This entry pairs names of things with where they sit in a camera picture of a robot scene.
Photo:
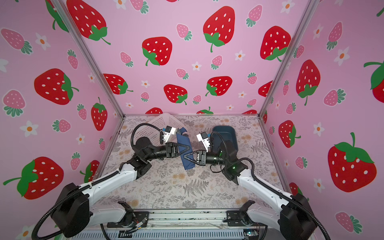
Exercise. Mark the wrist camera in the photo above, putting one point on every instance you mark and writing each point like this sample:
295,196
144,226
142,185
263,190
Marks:
166,133
205,139

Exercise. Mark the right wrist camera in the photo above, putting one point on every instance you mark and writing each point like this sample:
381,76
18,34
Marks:
205,139

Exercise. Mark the dark blue paper napkin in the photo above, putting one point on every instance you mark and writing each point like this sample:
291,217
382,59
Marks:
185,147

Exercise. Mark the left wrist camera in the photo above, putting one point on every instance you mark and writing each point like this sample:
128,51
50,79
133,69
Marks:
166,133

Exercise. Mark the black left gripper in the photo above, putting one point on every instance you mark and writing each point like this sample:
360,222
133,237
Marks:
170,151

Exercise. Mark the teal plastic tray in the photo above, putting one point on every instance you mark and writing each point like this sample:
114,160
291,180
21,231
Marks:
228,133

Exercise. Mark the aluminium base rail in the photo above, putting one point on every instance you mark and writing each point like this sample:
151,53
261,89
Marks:
195,224

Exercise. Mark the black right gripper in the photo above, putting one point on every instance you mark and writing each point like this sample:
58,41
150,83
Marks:
200,153

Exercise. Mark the white perforated plastic basket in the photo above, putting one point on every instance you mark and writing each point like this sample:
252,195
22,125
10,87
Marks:
161,122

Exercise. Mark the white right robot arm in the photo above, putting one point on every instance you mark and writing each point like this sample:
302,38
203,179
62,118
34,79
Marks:
291,215

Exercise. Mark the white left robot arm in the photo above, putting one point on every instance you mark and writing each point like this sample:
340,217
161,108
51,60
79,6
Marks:
75,207

